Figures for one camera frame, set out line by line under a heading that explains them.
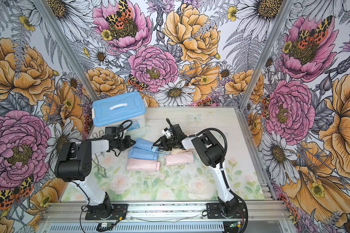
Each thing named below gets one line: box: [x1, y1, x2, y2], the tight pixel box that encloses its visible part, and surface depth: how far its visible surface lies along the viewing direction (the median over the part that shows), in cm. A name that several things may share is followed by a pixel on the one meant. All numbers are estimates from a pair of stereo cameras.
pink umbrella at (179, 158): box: [164, 151, 195, 167], surface depth 93 cm
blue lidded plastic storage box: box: [91, 91, 148, 133], surface depth 99 cm
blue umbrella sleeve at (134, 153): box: [128, 147, 159, 161], surface depth 93 cm
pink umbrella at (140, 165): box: [125, 158, 161, 172], surface depth 89 cm
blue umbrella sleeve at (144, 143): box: [133, 137, 159, 153], surface depth 96 cm
